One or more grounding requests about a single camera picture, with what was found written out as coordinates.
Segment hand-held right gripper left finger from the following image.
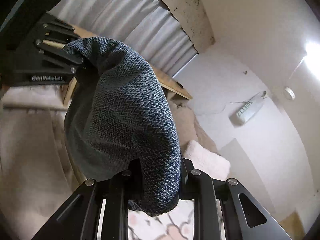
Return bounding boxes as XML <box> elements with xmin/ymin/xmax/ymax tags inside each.
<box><xmin>31</xmin><ymin>170</ymin><xmax>132</xmax><ymax>240</ymax></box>

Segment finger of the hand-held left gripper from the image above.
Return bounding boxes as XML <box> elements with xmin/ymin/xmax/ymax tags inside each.
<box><xmin>42</xmin><ymin>12</ymin><xmax>80</xmax><ymax>40</ymax></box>
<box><xmin>35</xmin><ymin>39</ymin><xmax>87</xmax><ymax>75</ymax></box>

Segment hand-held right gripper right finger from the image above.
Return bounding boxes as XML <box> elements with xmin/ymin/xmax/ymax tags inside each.
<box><xmin>179</xmin><ymin>157</ymin><xmax>292</xmax><ymax>240</ymax></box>

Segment blue-grey herringbone pants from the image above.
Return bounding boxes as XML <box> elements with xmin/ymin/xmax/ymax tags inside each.
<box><xmin>64</xmin><ymin>37</ymin><xmax>181</xmax><ymax>217</ymax></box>

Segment stack of folded beige clothes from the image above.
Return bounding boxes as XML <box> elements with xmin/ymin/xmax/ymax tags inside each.
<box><xmin>0</xmin><ymin>85</ymin><xmax>85</xmax><ymax>230</ymax></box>

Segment white fluffy pillow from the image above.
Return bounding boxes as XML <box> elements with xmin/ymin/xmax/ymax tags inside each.
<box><xmin>184</xmin><ymin>140</ymin><xmax>231</xmax><ymax>180</ymax></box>

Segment white headboard panel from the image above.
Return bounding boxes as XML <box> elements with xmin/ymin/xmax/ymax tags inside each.
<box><xmin>218</xmin><ymin>138</ymin><xmax>269</xmax><ymax>198</ymax></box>

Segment bear printed blanket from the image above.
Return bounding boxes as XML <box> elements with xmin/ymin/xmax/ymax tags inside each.
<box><xmin>127</xmin><ymin>200</ymin><xmax>195</xmax><ymax>240</ymax></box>

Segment beige rolled duvet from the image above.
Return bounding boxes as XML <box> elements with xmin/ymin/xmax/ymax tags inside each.
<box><xmin>169</xmin><ymin>97</ymin><xmax>218</xmax><ymax>155</ymax></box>

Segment grey curtain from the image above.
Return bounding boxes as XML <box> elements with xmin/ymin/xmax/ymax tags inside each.
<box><xmin>50</xmin><ymin>0</ymin><xmax>199</xmax><ymax>79</ymax></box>

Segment white hanging bag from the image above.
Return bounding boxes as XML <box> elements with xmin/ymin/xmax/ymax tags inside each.
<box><xmin>236</xmin><ymin>91</ymin><xmax>267</xmax><ymax>125</ymax></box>

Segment wooden bedside shelf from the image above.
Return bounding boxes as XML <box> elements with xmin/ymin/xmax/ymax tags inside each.
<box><xmin>41</xmin><ymin>25</ymin><xmax>193</xmax><ymax>105</ymax></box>

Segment beige printed valance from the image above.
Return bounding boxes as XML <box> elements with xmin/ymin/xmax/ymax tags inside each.
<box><xmin>144</xmin><ymin>0</ymin><xmax>215</xmax><ymax>54</ymax></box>

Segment thin white cable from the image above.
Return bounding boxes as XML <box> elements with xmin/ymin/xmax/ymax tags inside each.
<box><xmin>195</xmin><ymin>56</ymin><xmax>307</xmax><ymax>115</ymax></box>

